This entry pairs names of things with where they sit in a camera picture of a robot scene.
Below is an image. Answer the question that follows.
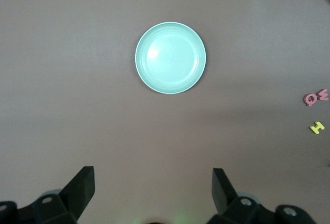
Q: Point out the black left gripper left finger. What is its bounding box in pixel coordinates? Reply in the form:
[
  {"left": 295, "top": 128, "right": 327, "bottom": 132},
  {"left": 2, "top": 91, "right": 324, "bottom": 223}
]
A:
[{"left": 0, "top": 166, "right": 95, "bottom": 224}]

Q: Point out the red letter Q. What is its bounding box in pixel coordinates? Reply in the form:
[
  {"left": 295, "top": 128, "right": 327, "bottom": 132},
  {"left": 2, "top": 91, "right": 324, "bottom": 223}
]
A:
[{"left": 303, "top": 92, "right": 320, "bottom": 107}]

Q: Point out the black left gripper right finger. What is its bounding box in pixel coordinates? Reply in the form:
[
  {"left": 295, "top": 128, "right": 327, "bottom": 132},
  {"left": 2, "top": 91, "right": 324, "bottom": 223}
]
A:
[{"left": 206, "top": 168, "right": 317, "bottom": 224}]

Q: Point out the yellow letter H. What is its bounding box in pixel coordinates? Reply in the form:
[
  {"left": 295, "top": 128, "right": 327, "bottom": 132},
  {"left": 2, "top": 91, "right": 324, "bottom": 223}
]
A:
[{"left": 309, "top": 121, "right": 325, "bottom": 135}]

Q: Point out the light green plate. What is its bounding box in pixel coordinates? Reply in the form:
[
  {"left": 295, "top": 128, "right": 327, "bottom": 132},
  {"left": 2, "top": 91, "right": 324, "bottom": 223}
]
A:
[{"left": 135, "top": 22, "right": 207, "bottom": 95}]

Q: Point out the red letter m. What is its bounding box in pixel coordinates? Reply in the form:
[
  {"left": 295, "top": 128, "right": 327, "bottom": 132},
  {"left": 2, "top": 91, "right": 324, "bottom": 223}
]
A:
[{"left": 316, "top": 88, "right": 330, "bottom": 102}]

